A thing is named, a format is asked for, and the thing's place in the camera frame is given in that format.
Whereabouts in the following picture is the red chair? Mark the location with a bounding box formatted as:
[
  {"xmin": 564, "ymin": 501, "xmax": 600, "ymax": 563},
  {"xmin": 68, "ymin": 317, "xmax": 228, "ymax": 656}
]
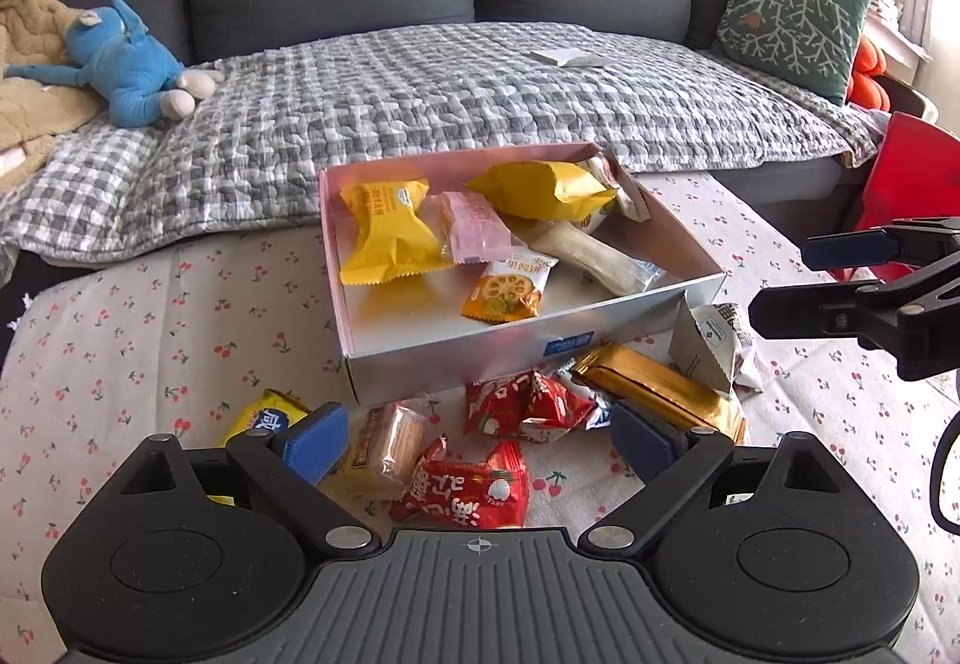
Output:
[{"xmin": 853, "ymin": 110, "xmax": 960, "ymax": 284}]

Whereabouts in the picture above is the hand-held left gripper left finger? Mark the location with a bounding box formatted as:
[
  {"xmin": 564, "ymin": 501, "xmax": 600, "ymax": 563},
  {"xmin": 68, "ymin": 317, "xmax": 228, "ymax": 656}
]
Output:
[{"xmin": 112, "ymin": 401, "xmax": 383, "ymax": 556}]

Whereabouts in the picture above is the grey checked quilt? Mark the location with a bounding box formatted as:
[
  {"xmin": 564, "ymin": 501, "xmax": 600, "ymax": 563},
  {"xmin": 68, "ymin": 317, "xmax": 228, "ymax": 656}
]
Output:
[{"xmin": 0, "ymin": 20, "xmax": 893, "ymax": 265}]

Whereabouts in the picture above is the orange and white snack packet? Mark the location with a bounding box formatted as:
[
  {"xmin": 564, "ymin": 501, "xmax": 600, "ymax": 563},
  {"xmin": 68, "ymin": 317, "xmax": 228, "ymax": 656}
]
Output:
[{"xmin": 460, "ymin": 247, "xmax": 560, "ymax": 324}]

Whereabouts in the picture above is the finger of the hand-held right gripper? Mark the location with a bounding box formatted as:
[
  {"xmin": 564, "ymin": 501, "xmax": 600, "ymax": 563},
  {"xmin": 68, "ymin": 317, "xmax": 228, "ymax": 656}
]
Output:
[
  {"xmin": 801, "ymin": 217, "xmax": 960, "ymax": 273},
  {"xmin": 748, "ymin": 280, "xmax": 871, "ymax": 339}
]

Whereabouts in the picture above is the white card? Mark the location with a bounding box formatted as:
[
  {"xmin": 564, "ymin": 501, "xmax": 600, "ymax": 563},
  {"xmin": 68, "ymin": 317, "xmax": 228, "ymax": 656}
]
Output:
[{"xmin": 527, "ymin": 47, "xmax": 617, "ymax": 69}]

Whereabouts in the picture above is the green patterned cushion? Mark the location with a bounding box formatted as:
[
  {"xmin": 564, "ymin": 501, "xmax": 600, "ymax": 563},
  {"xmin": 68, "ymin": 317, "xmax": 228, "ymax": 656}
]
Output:
[{"xmin": 712, "ymin": 0, "xmax": 875, "ymax": 107}]

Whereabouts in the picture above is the pink snack packet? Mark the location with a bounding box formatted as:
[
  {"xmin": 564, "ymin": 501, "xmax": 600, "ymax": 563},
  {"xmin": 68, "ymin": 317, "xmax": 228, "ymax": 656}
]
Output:
[{"xmin": 424, "ymin": 191, "xmax": 513, "ymax": 266}]

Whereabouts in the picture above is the black cable loop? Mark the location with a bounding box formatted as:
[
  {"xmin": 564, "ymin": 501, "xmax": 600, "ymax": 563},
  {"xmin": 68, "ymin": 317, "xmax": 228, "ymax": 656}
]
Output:
[{"xmin": 928, "ymin": 409, "xmax": 960, "ymax": 537}]

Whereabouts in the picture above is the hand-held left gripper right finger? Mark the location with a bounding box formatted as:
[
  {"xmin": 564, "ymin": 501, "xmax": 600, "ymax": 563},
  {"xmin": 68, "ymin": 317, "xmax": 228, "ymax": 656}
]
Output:
[{"xmin": 577, "ymin": 401, "xmax": 845, "ymax": 554}]

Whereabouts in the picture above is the orange cushion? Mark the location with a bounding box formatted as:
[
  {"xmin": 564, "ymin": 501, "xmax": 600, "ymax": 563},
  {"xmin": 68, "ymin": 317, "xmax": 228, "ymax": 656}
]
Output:
[{"xmin": 847, "ymin": 37, "xmax": 895, "ymax": 111}]

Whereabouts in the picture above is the clear packet with cream bar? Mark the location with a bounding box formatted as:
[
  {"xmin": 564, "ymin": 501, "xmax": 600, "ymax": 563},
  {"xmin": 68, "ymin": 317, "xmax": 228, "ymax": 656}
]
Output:
[{"xmin": 516, "ymin": 219, "xmax": 665, "ymax": 296}]

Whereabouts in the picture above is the gold wafer packet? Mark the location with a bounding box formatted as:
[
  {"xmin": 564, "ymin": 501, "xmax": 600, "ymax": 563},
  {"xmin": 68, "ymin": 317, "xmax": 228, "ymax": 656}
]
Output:
[{"xmin": 568, "ymin": 343, "xmax": 748, "ymax": 447}]

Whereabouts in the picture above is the large crinkled yellow snack bag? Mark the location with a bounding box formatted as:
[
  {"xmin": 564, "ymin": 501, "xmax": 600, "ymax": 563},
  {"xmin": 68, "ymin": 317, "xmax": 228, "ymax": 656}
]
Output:
[{"xmin": 466, "ymin": 161, "xmax": 620, "ymax": 222}]

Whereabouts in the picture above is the blue plush toy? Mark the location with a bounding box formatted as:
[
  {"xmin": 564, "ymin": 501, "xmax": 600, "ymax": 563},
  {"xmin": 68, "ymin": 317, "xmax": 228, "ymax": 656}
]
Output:
[{"xmin": 4, "ymin": 0, "xmax": 226, "ymax": 128}]

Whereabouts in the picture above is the beige fleece blanket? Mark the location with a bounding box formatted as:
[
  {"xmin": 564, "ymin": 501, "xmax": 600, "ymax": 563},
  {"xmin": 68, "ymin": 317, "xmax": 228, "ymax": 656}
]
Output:
[{"xmin": 0, "ymin": 0, "xmax": 104, "ymax": 190}]

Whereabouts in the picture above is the small yellow biscuit packet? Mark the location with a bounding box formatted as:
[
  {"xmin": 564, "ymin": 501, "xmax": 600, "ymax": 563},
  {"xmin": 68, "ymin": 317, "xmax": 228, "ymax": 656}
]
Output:
[{"xmin": 223, "ymin": 388, "xmax": 312, "ymax": 507}]

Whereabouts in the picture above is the large red snack packet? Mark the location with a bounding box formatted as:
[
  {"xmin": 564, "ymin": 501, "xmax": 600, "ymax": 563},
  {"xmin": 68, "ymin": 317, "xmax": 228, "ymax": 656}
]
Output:
[{"xmin": 388, "ymin": 437, "xmax": 530, "ymax": 531}]

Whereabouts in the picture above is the silver white snack packet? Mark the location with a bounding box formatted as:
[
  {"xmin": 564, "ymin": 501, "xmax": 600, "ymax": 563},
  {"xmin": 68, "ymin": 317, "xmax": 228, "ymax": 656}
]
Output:
[{"xmin": 581, "ymin": 155, "xmax": 650, "ymax": 231}]

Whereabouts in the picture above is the cherry print tablecloth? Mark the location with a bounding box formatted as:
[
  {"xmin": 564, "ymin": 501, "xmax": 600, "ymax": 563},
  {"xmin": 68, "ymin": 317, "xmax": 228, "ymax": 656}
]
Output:
[{"xmin": 0, "ymin": 169, "xmax": 960, "ymax": 664}]

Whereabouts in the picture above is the white snack packet black print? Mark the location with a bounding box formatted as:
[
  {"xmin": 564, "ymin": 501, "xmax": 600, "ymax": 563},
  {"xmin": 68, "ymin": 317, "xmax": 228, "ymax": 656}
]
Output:
[{"xmin": 669, "ymin": 302, "xmax": 741, "ymax": 396}]

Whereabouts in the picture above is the yellow waffle sandwich packet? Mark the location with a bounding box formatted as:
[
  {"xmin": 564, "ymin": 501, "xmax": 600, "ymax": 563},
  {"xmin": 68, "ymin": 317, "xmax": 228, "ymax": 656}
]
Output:
[{"xmin": 339, "ymin": 178, "xmax": 455, "ymax": 288}]

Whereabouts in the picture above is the pink-lined silver cardboard box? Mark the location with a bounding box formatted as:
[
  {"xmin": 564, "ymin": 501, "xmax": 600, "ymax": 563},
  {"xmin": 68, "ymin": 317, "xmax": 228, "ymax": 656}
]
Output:
[{"xmin": 317, "ymin": 142, "xmax": 727, "ymax": 408}]

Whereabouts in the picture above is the clear packet of crackers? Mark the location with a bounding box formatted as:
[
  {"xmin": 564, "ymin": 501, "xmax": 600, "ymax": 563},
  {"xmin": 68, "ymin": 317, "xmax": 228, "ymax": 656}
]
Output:
[{"xmin": 330, "ymin": 401, "xmax": 428, "ymax": 501}]

